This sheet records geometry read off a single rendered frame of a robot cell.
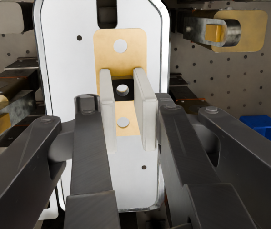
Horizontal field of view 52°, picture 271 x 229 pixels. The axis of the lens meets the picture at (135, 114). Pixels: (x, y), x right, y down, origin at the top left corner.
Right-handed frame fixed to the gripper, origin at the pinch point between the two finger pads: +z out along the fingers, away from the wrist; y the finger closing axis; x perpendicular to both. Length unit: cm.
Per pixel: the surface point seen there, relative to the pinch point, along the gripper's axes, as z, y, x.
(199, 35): 26.7, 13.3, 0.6
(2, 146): 32.9, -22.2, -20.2
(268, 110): 59, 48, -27
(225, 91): 60, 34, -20
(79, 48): 30.9, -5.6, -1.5
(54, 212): 30.2, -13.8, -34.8
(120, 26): 30.9, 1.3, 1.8
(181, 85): 49, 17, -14
